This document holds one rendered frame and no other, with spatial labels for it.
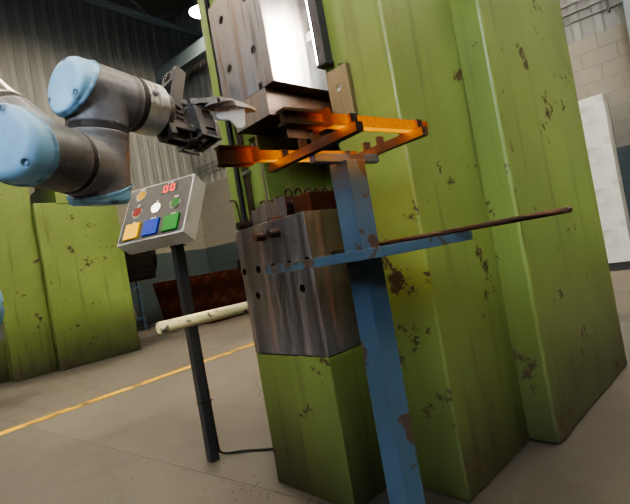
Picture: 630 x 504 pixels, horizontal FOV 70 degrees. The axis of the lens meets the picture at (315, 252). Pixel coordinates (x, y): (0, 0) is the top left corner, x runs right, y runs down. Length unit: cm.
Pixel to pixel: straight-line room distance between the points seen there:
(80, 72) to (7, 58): 993
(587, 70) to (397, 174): 605
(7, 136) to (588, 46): 711
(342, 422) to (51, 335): 507
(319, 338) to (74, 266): 503
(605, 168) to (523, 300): 481
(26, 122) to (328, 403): 112
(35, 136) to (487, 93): 144
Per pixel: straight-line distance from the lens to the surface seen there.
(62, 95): 78
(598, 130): 648
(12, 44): 1086
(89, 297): 620
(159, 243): 191
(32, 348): 615
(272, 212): 157
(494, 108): 173
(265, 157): 109
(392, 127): 103
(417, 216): 134
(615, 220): 642
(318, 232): 139
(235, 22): 179
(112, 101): 77
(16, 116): 63
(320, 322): 137
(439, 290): 137
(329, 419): 147
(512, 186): 169
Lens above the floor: 77
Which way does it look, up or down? 1 degrees up
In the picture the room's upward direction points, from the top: 10 degrees counter-clockwise
